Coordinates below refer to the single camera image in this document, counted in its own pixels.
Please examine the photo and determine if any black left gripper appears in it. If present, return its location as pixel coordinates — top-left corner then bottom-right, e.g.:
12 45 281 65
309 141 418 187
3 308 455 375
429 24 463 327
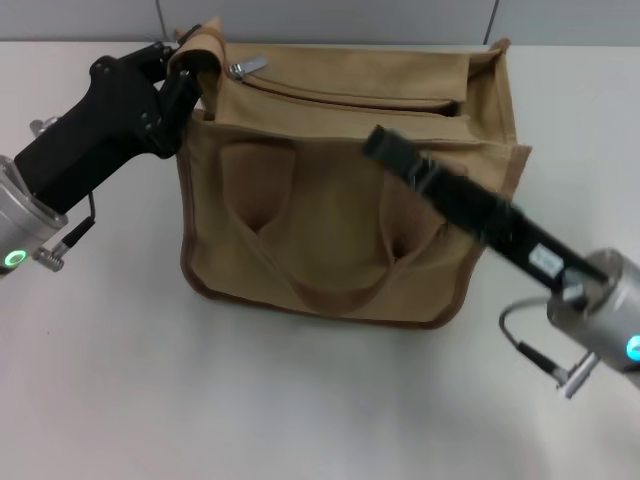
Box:
13 41 205 215

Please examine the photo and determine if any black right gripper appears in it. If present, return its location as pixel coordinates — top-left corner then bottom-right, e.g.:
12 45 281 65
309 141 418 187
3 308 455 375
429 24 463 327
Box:
361 123 607 292

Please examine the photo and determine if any silver metal zipper pull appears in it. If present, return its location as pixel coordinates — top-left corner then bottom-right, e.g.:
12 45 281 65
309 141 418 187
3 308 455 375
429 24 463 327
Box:
228 53 270 82

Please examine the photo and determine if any khaki canvas food bag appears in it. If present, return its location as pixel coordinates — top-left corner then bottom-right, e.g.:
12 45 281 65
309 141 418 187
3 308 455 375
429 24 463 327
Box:
167 14 534 332

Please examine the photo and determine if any left wrist cable with connector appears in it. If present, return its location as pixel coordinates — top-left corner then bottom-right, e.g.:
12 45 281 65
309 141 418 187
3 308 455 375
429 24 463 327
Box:
32 192 97 272

